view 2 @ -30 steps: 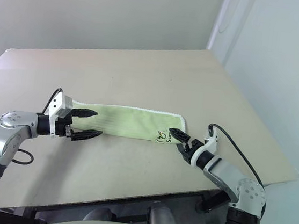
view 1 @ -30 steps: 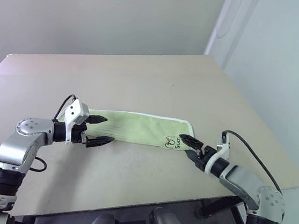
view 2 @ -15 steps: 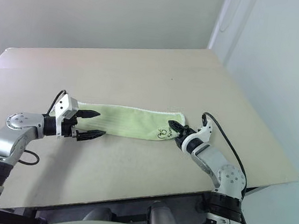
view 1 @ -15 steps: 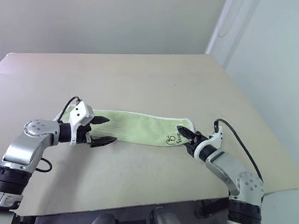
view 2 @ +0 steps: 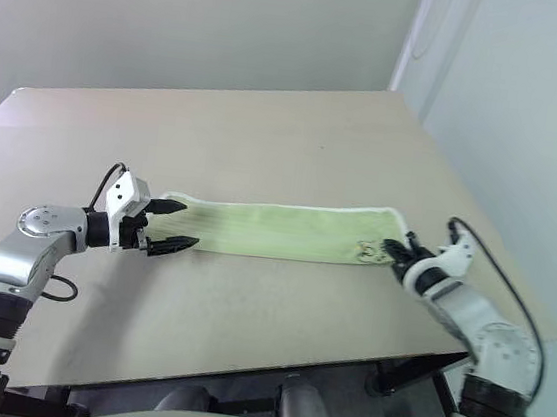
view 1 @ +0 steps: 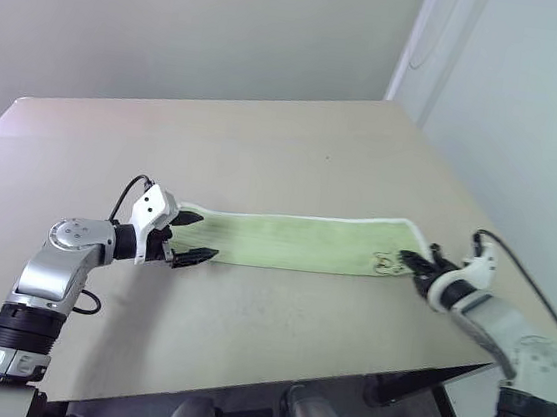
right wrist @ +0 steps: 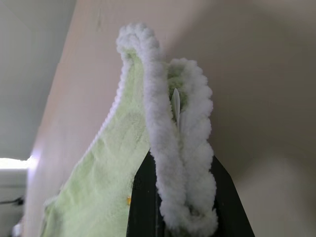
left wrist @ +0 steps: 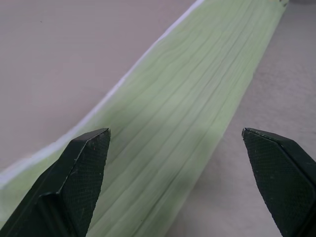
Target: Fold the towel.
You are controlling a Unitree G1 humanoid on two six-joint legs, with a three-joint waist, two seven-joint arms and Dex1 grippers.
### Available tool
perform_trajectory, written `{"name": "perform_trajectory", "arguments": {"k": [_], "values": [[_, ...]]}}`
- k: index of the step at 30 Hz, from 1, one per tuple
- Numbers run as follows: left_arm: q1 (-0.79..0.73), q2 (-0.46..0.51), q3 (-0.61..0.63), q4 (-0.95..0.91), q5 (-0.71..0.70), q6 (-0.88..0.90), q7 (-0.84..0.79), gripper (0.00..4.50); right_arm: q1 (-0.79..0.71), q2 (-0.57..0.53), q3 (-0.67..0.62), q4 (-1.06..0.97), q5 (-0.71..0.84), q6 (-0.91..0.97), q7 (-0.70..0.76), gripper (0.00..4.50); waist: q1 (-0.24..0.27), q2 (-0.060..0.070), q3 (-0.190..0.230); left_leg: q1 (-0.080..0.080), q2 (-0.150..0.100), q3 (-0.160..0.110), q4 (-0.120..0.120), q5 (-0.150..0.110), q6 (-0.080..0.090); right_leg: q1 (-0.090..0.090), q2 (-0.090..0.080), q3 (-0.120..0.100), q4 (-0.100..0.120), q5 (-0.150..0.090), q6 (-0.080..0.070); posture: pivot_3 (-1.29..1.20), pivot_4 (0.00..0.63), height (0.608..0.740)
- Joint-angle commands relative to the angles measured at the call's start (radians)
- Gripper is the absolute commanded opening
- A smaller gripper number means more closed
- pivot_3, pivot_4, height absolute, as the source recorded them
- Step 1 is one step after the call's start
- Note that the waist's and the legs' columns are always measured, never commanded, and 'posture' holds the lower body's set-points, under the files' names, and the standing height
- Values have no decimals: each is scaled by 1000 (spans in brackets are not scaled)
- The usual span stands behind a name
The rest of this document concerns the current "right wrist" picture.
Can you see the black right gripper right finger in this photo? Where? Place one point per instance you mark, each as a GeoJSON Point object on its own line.
{"type": "Point", "coordinates": [230, 209]}

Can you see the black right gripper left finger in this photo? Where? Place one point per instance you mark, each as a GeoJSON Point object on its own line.
{"type": "Point", "coordinates": [143, 197]}

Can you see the light green fluffy towel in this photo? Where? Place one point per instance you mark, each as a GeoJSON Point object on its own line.
{"type": "Point", "coordinates": [98, 172]}

